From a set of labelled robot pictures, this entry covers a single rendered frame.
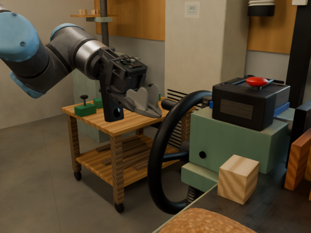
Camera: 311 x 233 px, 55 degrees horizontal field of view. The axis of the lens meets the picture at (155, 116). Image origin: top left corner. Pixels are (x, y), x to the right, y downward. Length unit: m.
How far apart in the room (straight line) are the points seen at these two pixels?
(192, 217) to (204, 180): 0.19
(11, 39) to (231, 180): 0.48
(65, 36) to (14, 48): 0.19
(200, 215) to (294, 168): 0.16
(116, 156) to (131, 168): 0.29
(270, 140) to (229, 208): 0.12
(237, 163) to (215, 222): 0.11
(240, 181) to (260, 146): 0.09
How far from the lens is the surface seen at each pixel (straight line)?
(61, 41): 0.79
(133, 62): 0.68
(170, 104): 0.63
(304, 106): 0.44
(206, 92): 0.64
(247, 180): 0.36
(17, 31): 0.65
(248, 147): 0.44
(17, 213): 1.98
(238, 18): 2.03
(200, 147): 0.49
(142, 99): 0.63
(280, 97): 0.50
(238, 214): 0.36
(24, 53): 0.65
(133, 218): 1.78
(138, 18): 2.93
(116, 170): 1.65
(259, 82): 0.44
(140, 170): 1.86
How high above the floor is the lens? 1.12
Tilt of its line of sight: 20 degrees down
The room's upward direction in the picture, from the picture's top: straight up
